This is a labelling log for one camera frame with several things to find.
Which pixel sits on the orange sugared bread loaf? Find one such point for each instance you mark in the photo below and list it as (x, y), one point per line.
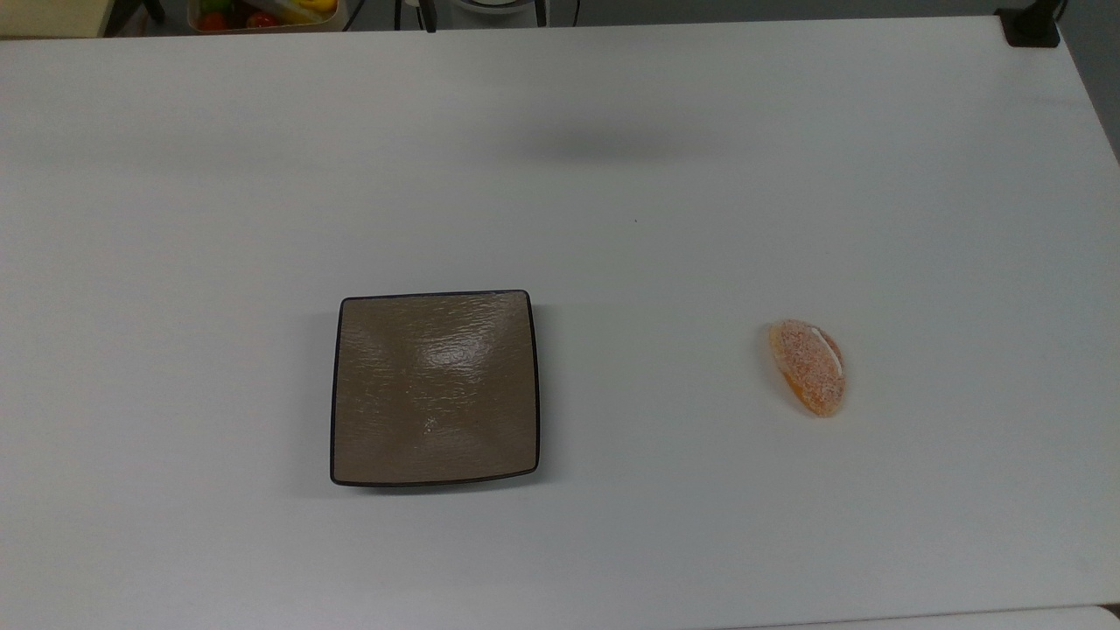
(809, 367)

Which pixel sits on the square brown ceramic plate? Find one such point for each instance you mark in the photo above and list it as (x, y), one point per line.
(435, 389)

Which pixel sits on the box of toy fruits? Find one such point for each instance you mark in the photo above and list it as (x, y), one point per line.
(262, 13)

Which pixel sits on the white side table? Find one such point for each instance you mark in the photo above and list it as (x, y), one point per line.
(1006, 619)

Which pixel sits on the beige cabinet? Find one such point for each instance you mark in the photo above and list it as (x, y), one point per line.
(48, 16)

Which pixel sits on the black camera stand with clamp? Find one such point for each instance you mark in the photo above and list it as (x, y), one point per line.
(1031, 26)

